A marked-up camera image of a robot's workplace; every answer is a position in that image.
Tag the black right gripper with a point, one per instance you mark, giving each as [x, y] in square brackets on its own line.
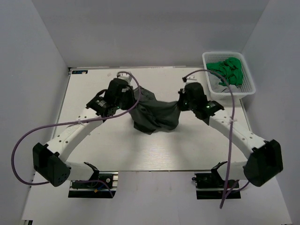
[183, 93]

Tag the green t-shirt in basket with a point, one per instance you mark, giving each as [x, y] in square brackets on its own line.
[229, 70]

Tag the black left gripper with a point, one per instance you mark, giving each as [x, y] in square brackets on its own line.
[129, 91]

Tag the dark grey t-shirt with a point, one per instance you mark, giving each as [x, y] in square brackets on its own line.
[151, 115]

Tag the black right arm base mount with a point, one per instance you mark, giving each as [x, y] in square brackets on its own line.
[209, 188]

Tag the blue label sticker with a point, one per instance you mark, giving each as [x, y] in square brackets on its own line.
[79, 72]

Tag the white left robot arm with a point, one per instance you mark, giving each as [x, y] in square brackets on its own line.
[51, 159]

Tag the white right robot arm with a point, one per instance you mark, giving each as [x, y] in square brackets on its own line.
[263, 158]

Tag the light grey t-shirt in basket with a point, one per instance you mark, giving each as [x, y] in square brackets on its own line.
[218, 87]

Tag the white plastic mesh basket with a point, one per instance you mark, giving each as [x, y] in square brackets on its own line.
[247, 87]

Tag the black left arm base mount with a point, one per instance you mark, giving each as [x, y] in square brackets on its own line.
[104, 187]

